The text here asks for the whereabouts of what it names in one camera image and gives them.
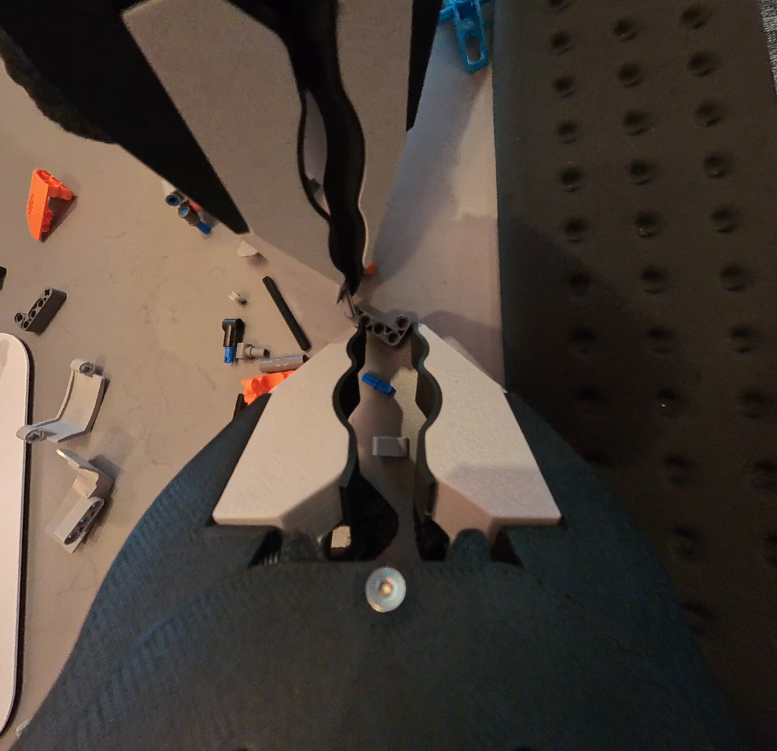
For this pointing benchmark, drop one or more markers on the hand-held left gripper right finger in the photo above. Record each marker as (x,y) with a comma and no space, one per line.
(491,459)

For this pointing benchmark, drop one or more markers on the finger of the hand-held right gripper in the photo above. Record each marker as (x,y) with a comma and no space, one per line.
(230,107)
(382,65)

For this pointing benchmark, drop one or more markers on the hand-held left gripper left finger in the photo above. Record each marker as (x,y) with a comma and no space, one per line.
(285,453)

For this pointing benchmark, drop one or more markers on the dark grey angled beam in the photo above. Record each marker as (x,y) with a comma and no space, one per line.
(388,332)

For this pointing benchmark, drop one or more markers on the medium black axle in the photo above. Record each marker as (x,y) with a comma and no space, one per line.
(240,405)

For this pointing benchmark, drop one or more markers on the orange angled panel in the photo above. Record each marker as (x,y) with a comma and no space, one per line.
(261,385)

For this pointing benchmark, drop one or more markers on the cyan plastic brick tool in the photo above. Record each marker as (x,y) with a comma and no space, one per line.
(467,41)

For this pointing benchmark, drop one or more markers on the grey tube sleeve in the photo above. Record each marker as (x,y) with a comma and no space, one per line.
(282,363)

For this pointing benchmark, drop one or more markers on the light grey short beam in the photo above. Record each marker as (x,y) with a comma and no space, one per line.
(388,446)

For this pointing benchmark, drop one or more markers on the small grey axle connector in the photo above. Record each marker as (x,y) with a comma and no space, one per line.
(252,351)

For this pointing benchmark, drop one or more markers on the white grey orange block assembly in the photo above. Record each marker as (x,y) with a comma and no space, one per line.
(185,211)

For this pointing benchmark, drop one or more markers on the blue pin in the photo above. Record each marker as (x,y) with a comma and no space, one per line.
(377,384)

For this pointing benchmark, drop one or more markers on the black connector with blue pin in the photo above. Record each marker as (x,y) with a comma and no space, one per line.
(232,332)

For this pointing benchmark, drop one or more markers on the long black axle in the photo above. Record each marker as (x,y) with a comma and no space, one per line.
(286,314)

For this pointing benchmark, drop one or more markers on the light grey curved blade panel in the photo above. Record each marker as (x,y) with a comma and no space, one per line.
(247,250)

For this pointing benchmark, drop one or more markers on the orange wedge block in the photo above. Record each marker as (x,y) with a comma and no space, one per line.
(45,205)

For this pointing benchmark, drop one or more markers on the light grey box panel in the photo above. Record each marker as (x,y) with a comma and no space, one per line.
(82,508)

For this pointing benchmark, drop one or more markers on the light grey curved fender panel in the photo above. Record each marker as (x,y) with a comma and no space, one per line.
(79,399)

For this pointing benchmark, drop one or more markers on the black dimpled mat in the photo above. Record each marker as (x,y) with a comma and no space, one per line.
(637,277)

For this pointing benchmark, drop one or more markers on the white book stand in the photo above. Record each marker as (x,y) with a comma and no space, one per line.
(12,520)

